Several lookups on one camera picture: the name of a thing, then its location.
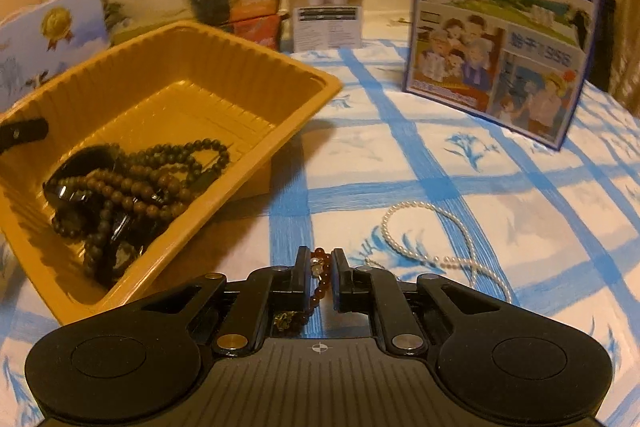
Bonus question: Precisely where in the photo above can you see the pink curtain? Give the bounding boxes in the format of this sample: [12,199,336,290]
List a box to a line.
[610,0,639,116]

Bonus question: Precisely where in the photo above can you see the bottom red noodle bowl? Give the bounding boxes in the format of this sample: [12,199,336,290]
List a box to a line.
[219,13,288,51]

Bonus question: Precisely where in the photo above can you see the white pearl necklace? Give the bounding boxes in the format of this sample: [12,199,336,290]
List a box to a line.
[380,200,514,304]

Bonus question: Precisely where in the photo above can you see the black bangle bracelet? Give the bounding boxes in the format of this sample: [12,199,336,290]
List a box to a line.
[41,145,166,287]

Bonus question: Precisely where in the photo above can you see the brown wooden bead necklace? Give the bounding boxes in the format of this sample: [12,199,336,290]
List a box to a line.
[54,166,196,268]

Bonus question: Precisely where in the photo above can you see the blue checked tablecloth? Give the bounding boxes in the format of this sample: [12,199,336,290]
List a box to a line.
[0,37,640,427]

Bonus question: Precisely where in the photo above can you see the orange plastic tray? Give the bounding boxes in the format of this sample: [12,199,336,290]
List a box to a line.
[1,21,342,324]

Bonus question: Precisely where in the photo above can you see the black cable bundle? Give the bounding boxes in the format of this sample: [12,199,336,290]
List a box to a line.
[98,0,134,31]

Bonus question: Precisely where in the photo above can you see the blue illustrated milk box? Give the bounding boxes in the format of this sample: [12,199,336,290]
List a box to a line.
[404,0,601,149]

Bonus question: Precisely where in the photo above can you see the small white product box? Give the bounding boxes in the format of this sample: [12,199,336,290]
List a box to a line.
[288,0,363,52]

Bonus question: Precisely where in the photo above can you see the red bead bracelet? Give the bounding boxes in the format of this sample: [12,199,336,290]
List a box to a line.
[273,246,332,333]

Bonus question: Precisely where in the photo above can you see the dark green bead necklace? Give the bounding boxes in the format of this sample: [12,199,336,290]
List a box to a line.
[49,137,232,241]

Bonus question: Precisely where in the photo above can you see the white blue milk carton box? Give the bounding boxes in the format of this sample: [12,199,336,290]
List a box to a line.
[0,0,110,112]

